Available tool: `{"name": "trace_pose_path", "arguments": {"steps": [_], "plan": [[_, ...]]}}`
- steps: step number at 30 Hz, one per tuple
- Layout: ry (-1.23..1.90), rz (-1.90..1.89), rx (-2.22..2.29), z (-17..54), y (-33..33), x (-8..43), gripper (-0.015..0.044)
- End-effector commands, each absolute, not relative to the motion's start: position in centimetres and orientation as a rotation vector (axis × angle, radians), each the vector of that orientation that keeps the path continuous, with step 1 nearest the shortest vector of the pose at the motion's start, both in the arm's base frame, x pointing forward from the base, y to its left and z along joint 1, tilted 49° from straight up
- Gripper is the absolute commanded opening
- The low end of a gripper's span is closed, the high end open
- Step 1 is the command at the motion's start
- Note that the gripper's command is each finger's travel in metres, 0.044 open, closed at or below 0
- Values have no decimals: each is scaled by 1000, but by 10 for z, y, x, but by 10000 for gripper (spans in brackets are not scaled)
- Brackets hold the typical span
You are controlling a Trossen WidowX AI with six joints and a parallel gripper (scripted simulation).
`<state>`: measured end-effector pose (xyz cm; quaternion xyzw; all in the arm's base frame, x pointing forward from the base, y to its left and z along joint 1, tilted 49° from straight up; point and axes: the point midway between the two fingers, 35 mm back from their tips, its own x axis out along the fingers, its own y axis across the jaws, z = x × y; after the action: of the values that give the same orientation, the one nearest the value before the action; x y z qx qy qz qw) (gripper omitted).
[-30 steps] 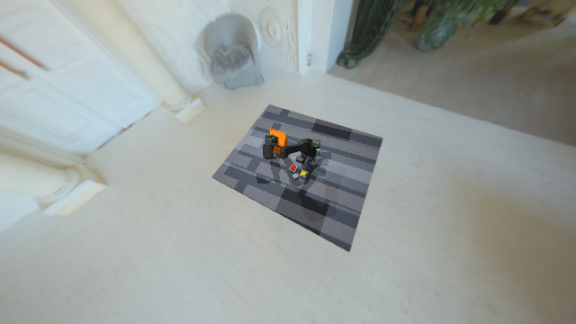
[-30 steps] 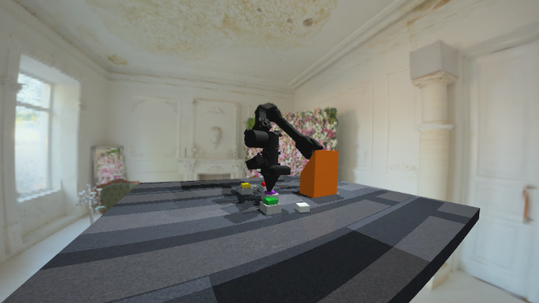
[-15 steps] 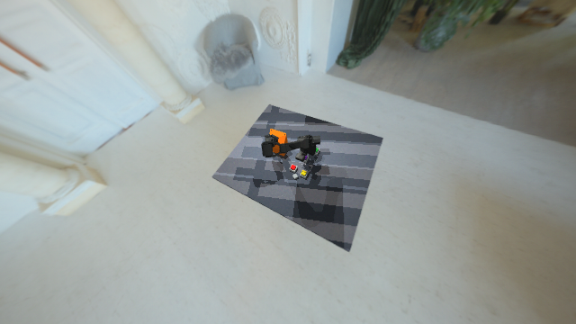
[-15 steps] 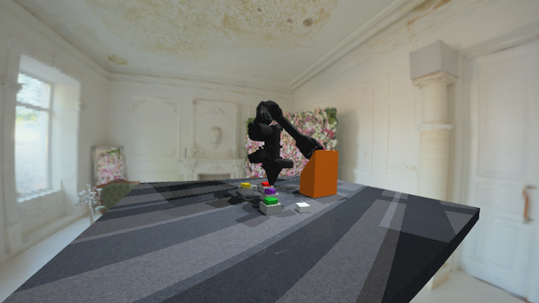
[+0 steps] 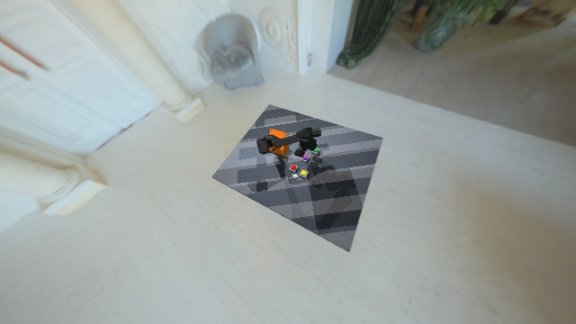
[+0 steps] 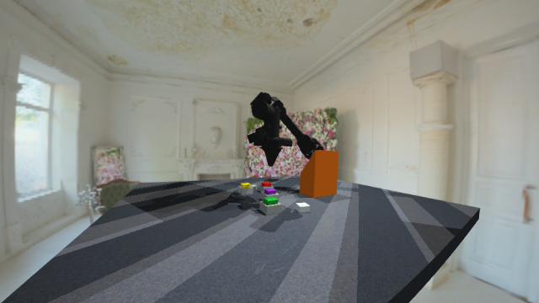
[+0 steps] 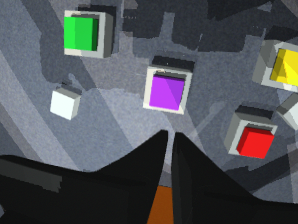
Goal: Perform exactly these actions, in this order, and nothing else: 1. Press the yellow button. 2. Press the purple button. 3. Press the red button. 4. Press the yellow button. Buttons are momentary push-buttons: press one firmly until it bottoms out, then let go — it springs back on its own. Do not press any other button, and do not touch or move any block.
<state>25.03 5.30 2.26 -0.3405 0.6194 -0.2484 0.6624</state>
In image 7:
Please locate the yellow button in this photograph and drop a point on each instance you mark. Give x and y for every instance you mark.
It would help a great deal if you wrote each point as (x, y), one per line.
(277, 65)

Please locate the red button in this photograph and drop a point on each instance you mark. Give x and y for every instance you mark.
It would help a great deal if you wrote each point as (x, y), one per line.
(249, 135)

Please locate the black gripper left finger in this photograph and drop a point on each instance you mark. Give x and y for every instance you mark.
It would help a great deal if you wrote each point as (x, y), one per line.
(120, 193)

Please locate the purple button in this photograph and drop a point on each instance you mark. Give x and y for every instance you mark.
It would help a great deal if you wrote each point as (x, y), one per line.
(167, 88)

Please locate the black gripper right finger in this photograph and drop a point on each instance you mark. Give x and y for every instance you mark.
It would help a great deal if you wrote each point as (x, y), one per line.
(203, 194)

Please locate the small white block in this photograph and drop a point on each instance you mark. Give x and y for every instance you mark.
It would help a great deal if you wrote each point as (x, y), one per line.
(65, 103)

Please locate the green button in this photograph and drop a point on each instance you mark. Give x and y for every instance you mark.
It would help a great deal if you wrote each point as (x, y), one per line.
(88, 33)

